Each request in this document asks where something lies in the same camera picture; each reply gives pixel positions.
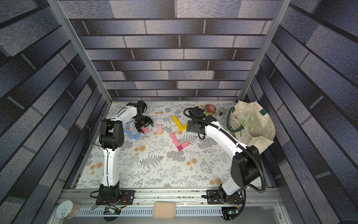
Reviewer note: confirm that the blue block two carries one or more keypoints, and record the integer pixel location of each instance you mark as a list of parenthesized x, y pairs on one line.
[(128, 132)]

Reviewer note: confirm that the pink block two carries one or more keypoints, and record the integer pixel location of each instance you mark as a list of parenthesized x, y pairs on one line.
[(184, 145)]

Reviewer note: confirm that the small white box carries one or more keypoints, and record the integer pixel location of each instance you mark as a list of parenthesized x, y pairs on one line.
[(220, 114)]

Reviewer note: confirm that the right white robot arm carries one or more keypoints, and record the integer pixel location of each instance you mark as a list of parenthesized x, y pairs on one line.
[(246, 167)]

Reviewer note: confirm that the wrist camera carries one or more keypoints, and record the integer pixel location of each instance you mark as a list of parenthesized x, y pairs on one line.
[(140, 105), (197, 112)]

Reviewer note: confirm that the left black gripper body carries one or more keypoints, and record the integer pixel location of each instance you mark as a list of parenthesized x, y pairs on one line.
[(143, 121)]

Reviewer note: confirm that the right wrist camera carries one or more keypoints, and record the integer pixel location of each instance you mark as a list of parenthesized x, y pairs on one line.
[(197, 112)]

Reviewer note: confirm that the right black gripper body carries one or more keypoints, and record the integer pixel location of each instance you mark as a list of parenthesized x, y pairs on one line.
[(191, 126)]

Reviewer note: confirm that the pink block three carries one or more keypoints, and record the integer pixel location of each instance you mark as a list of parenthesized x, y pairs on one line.
[(176, 142)]

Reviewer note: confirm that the pink block five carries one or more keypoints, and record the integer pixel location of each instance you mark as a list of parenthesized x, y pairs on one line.
[(173, 137)]

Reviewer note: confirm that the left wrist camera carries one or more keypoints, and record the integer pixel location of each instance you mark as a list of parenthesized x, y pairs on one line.
[(140, 105)]

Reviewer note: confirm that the blue block three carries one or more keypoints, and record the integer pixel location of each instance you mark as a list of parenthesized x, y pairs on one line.
[(137, 136)]

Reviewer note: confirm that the pink block one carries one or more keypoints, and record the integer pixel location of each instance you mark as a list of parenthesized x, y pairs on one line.
[(146, 130)]

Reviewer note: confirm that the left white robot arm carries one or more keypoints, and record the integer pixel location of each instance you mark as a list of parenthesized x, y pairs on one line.
[(111, 138)]

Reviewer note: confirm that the round red lid tin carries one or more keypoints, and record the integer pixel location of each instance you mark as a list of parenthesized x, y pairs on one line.
[(210, 109)]

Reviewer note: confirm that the aluminium rail base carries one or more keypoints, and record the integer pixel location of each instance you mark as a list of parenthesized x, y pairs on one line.
[(193, 205)]

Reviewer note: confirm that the cream tote bag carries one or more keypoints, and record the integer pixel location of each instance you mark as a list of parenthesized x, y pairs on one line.
[(251, 125)]

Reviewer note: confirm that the beige sponge pad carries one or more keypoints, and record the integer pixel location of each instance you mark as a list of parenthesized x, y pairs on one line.
[(164, 210)]

